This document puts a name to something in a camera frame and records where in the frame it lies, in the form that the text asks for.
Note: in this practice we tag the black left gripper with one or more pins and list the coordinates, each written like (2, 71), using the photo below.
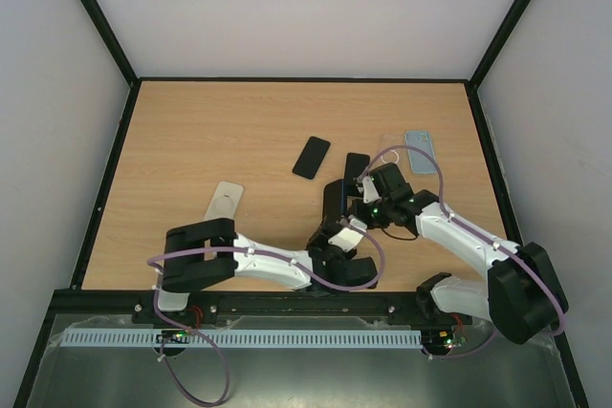
(316, 239)

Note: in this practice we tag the black phone from blue case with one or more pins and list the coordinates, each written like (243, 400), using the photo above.
(355, 163)

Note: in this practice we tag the clear phone case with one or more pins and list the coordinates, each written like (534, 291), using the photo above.
(393, 147)

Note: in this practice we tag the light blue phone case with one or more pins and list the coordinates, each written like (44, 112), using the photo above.
(420, 152)

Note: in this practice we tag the white phone face down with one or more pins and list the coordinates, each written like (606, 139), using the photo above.
(224, 201)

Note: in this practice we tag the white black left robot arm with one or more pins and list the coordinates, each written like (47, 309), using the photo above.
(202, 255)

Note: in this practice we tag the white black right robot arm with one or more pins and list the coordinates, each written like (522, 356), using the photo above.
(519, 291)

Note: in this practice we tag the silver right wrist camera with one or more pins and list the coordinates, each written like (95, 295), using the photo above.
(368, 190)

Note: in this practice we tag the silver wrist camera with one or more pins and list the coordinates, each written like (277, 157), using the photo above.
(350, 235)
(368, 190)

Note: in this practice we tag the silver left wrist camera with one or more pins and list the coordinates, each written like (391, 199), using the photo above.
(350, 235)

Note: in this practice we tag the white slotted cable duct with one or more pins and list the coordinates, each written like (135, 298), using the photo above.
(241, 339)

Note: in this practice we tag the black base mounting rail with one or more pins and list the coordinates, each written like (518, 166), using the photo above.
(216, 307)

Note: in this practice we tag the black enclosure frame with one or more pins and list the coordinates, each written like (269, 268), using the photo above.
(62, 95)

